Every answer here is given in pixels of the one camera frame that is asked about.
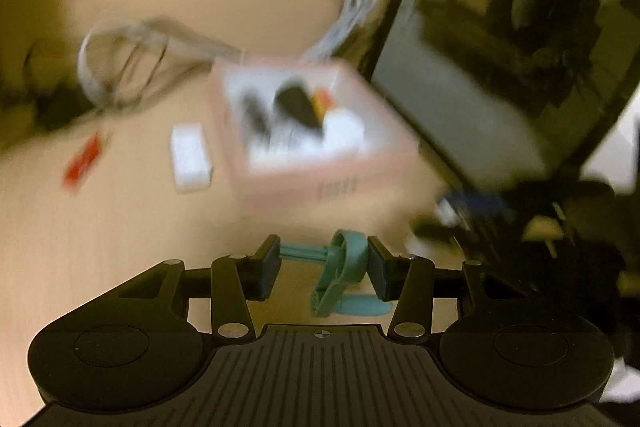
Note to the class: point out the clear wrapper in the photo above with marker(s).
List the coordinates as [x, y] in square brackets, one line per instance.
[257, 122]

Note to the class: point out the small red packet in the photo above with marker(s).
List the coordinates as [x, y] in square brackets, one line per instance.
[85, 159]

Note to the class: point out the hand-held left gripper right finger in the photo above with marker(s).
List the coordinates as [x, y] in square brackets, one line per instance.
[382, 269]

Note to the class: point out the white rectangular box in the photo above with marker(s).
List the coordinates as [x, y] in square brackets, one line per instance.
[191, 157]

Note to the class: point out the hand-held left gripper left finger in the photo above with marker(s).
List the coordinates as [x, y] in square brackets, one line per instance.
[269, 267]

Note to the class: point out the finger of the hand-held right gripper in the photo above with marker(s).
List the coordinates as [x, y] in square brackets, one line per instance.
[472, 203]

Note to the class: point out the black computer monitor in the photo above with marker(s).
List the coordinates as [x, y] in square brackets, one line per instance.
[500, 57]

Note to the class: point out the black oblong object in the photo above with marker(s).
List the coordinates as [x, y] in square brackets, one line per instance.
[297, 104]

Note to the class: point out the teal plastic clamp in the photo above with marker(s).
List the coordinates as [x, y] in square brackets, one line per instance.
[345, 267]

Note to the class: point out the white round jar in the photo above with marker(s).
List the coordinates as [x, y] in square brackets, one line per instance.
[345, 132]

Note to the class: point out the pink cardboard box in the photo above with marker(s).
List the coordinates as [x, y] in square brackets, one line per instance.
[300, 179]

